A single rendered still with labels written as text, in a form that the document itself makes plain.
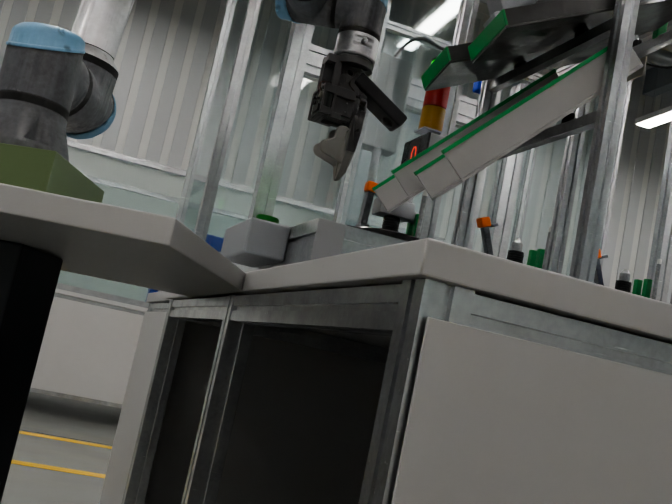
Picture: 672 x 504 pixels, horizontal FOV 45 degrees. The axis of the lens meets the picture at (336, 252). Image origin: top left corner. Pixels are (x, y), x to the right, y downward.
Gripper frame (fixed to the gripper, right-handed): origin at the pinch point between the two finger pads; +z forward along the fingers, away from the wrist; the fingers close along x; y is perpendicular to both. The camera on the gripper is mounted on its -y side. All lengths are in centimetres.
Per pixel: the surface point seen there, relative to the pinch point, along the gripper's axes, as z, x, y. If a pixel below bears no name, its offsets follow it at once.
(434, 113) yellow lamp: -21.8, -16.6, -21.8
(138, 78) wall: -241, -805, 12
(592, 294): 22, 75, -1
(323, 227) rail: 12.7, 17.0, 6.2
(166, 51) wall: -281, -804, -11
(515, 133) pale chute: 1.4, 48.9, -5.1
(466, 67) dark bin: -12.8, 30.0, -5.8
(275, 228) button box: 12.4, 2.0, 9.8
